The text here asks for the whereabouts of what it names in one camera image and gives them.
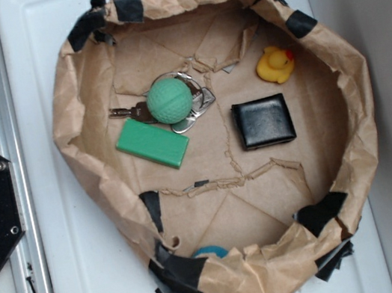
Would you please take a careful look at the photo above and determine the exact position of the blue ball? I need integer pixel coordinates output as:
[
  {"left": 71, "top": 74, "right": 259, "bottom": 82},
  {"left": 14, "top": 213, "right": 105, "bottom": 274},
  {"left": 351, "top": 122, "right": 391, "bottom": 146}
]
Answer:
[{"left": 192, "top": 245, "right": 228, "bottom": 258}]

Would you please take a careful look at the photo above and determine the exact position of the brown paper bag bin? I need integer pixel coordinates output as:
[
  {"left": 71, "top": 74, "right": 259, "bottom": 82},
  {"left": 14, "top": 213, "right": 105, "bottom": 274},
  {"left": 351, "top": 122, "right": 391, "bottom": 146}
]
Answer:
[{"left": 53, "top": 0, "right": 379, "bottom": 293}]

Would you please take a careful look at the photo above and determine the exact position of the silver key bunch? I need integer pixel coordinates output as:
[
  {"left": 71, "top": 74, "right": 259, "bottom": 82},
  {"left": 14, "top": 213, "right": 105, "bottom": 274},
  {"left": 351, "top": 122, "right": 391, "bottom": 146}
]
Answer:
[{"left": 109, "top": 72, "right": 215, "bottom": 134}]

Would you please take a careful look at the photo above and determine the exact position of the black square leather box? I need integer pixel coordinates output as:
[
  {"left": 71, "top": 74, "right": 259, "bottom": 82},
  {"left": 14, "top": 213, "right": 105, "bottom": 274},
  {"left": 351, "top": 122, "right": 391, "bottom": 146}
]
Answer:
[{"left": 231, "top": 93, "right": 297, "bottom": 150}]

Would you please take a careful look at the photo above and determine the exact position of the green dimpled ball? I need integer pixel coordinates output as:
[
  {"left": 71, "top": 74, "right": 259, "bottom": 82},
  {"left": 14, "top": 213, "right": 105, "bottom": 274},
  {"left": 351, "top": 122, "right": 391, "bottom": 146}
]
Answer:
[{"left": 147, "top": 78, "right": 193, "bottom": 125}]

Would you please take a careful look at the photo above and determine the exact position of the green rectangular block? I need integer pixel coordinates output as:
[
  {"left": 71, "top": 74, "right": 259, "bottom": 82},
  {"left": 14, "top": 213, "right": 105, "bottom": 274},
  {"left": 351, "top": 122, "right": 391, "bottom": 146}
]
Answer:
[{"left": 116, "top": 119, "right": 189, "bottom": 169}]

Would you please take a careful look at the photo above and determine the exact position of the yellow rubber duck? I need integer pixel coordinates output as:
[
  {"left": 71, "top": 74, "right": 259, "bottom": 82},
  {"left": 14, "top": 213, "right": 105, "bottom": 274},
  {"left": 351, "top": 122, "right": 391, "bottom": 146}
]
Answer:
[{"left": 256, "top": 46, "right": 295, "bottom": 84}]

